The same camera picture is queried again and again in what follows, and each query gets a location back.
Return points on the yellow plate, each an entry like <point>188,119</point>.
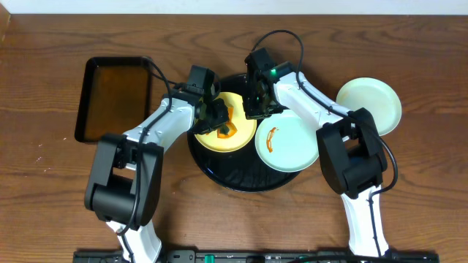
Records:
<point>241,131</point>

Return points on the orange green scrub sponge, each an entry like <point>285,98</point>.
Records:
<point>233,129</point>

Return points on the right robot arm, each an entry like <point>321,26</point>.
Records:
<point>353,157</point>

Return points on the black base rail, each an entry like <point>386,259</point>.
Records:
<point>191,256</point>

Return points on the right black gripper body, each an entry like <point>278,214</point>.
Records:
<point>260,107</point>

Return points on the round black serving tray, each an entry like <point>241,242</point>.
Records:
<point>240,170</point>

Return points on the black rectangular water tray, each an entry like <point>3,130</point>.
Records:
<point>115,96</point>

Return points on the light green plate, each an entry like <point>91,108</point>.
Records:
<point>285,143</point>
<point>377,97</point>

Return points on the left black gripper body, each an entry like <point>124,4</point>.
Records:
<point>214,115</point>

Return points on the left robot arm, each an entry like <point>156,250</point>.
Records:
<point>124,185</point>

